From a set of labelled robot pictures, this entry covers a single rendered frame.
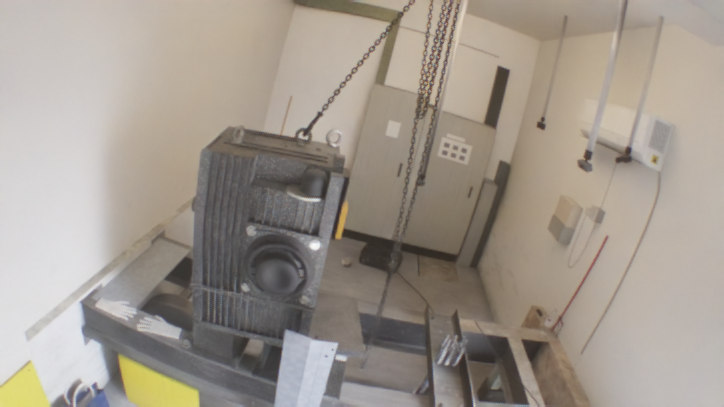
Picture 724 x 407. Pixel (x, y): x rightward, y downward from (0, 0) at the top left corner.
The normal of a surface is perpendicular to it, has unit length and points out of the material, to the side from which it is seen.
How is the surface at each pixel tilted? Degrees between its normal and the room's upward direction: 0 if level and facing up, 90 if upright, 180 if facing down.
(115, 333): 90
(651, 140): 90
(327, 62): 90
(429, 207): 90
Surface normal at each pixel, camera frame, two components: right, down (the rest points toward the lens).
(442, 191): -0.08, 0.31
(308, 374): 0.14, 0.36
